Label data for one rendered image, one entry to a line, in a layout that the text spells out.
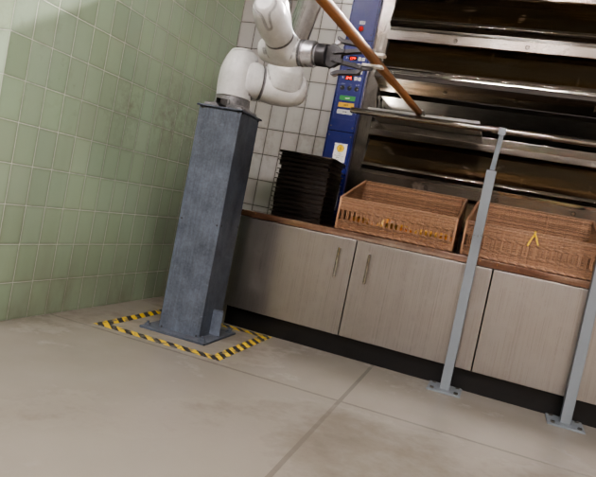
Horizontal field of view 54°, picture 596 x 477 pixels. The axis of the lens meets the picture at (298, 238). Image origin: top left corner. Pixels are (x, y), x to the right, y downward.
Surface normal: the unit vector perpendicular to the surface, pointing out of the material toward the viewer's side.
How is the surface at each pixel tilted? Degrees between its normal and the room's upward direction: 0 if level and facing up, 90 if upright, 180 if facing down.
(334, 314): 90
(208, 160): 90
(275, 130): 90
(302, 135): 90
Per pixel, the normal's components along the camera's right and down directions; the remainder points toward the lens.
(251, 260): -0.33, -0.01
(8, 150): 0.92, 0.20
